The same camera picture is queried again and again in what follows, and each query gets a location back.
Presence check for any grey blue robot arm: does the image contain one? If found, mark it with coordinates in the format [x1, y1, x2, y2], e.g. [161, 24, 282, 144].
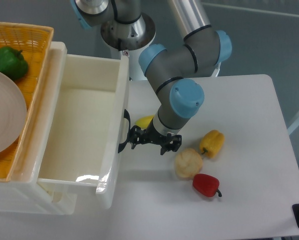
[71, 0, 232, 154]

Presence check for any yellow banana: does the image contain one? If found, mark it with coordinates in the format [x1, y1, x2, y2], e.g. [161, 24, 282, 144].
[135, 115, 154, 129]

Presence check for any yellow bell pepper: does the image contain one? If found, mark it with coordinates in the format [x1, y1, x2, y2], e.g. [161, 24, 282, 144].
[199, 129, 225, 159]

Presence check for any yellow plastic basket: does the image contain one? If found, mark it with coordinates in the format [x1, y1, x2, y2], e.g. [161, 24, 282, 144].
[0, 22, 54, 182]

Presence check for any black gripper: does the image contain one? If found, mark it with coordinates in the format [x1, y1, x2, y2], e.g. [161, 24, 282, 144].
[127, 123, 182, 156]

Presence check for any beige round plate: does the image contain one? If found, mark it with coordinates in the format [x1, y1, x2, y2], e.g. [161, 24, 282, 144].
[0, 72, 27, 152]

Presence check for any white drawer cabinet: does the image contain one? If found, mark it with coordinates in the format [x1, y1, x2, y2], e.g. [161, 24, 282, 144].
[0, 41, 77, 215]

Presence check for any green bell pepper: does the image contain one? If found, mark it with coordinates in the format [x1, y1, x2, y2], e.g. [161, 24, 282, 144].
[0, 46, 29, 81]

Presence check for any beige bread roll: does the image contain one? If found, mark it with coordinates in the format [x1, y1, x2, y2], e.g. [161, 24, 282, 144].
[174, 148, 203, 179]

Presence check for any red bell pepper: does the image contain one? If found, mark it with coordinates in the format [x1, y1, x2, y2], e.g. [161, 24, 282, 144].
[192, 173, 223, 198]

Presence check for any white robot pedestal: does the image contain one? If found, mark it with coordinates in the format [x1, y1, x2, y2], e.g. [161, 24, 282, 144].
[100, 13, 156, 81]

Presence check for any white drawer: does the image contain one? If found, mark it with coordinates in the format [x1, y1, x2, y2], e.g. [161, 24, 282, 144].
[38, 54, 129, 209]

